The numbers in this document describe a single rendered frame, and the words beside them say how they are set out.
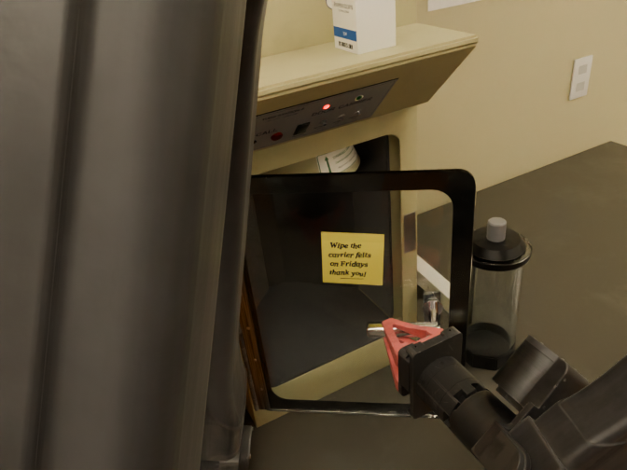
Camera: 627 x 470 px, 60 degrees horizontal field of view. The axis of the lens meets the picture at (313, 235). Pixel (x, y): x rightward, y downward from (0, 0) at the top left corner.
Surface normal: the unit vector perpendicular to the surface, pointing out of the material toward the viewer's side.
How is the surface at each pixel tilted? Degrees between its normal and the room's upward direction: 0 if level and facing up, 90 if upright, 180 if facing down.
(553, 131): 90
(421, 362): 91
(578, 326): 0
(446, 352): 91
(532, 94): 90
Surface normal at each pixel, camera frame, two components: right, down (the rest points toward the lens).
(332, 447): -0.10, -0.85
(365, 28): 0.47, 0.42
